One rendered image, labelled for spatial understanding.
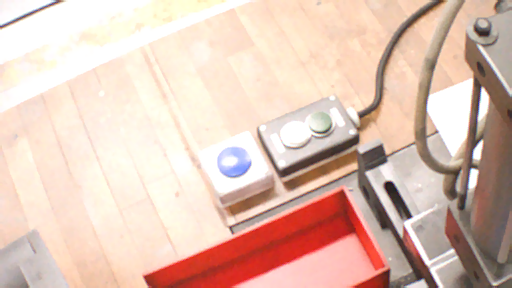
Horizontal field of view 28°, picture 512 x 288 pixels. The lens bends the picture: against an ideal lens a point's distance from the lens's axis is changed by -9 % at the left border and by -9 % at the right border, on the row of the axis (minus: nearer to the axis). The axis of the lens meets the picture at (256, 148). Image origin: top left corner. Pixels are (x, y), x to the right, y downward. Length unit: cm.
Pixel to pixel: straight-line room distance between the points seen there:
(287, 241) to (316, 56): 26
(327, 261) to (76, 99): 40
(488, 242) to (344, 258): 45
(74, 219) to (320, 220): 30
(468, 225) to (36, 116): 73
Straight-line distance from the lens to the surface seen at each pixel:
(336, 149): 130
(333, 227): 126
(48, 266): 81
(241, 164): 128
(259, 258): 125
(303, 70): 139
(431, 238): 100
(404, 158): 131
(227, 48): 142
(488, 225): 80
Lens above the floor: 203
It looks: 59 degrees down
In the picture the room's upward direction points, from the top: 11 degrees counter-clockwise
